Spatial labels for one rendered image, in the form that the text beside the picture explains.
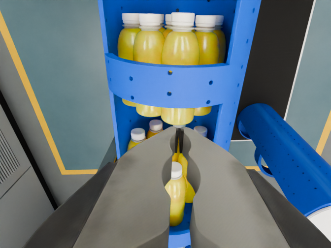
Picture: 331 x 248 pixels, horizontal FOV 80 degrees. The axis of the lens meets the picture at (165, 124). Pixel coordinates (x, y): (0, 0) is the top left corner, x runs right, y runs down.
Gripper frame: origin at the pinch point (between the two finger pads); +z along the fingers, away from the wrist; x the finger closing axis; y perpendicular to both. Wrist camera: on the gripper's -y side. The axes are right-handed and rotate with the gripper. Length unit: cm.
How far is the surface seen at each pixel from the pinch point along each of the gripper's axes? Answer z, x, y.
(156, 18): 29.4, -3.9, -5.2
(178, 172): 25.3, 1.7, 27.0
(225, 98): 21.6, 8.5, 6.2
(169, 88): 18.6, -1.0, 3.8
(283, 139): 79, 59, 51
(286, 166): 62, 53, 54
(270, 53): 127, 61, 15
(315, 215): 38, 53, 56
